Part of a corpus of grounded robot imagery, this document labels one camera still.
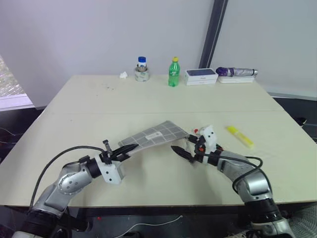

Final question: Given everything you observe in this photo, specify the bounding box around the flat white box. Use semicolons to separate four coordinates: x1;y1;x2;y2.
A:
217;75;256;85

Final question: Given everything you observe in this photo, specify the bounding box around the grey mesh object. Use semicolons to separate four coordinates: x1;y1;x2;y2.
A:
289;207;317;238

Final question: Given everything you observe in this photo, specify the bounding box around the dark window frame post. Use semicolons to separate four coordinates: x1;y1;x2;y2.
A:
198;0;229;70

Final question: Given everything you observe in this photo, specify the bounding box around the yellow highlighter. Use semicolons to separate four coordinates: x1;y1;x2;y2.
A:
225;125;255;150

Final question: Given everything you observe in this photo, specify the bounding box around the grey grid pouch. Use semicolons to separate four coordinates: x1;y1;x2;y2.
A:
118;120;189;152

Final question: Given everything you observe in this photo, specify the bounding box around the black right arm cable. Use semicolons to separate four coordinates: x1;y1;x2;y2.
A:
202;153;264;193

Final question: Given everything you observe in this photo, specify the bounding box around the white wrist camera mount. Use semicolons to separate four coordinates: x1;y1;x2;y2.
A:
199;124;218;154
97;154;125;185

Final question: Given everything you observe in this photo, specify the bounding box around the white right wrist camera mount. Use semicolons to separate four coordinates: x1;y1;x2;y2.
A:
199;124;218;154

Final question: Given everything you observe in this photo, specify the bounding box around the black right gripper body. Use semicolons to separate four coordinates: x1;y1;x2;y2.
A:
189;135;208;164

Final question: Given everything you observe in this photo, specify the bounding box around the clear tape roll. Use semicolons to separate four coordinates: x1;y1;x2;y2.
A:
134;65;151;83

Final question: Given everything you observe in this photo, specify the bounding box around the white cable under table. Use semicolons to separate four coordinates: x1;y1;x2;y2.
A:
123;215;184;232

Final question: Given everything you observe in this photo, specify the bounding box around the green soda bottle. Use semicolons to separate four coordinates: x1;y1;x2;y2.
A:
168;57;181;87

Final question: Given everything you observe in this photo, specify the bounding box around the purple grey folded umbrella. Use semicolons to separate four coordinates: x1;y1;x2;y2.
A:
215;66;259;77

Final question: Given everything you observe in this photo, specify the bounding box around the white phone box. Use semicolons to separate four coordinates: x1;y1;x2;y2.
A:
184;68;219;87

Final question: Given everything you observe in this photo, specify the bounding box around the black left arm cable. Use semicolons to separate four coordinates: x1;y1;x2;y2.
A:
29;145;106;208

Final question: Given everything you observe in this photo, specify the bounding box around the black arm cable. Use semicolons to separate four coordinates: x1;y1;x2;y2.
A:
29;145;106;208
202;153;264;193

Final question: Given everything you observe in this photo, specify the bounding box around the white window blind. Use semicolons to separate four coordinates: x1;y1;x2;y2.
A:
0;54;33;111

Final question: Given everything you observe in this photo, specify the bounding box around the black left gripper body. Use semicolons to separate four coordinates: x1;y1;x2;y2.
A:
99;139;120;165

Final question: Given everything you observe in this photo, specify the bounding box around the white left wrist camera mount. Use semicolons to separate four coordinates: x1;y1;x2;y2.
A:
97;154;125;185

